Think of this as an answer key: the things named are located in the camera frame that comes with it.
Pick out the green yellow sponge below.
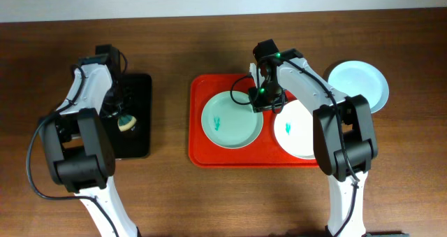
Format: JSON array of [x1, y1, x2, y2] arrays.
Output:
[[117, 115, 137, 132]]

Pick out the black plastic tray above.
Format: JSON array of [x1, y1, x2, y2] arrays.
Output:
[[100, 73, 152, 159]]

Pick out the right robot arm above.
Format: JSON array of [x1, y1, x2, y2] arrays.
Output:
[[249, 39, 378, 236]]

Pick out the mint green plate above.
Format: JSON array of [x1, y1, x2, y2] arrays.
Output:
[[200, 91, 263, 150]]

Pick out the white plate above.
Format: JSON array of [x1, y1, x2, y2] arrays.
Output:
[[273, 100, 315, 160]]

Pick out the light blue plate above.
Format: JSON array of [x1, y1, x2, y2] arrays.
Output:
[[328, 61, 390, 113]]

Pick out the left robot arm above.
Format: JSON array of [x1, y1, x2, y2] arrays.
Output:
[[34, 45, 140, 236]]

